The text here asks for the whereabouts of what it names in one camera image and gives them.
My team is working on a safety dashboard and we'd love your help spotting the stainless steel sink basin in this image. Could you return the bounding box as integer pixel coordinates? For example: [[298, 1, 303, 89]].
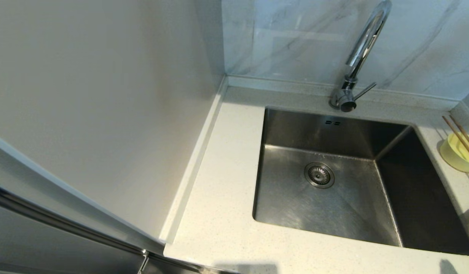
[[252, 107, 469, 257]]

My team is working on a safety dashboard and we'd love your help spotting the chrome gooseneck faucet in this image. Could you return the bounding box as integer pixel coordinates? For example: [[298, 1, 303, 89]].
[[329, 0, 393, 113]]

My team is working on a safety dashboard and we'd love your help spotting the white tall side panel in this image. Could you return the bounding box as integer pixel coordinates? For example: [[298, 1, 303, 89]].
[[0, 0, 225, 246]]

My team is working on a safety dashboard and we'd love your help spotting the grey steel appliance front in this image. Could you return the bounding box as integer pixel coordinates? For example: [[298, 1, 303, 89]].
[[0, 143, 204, 274]]

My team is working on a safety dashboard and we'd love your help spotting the round metal drain strainer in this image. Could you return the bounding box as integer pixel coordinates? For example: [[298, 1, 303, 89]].
[[304, 162, 335, 189]]

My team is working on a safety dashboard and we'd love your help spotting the yellow plastic bowl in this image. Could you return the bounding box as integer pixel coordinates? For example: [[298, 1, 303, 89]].
[[439, 132, 469, 174]]

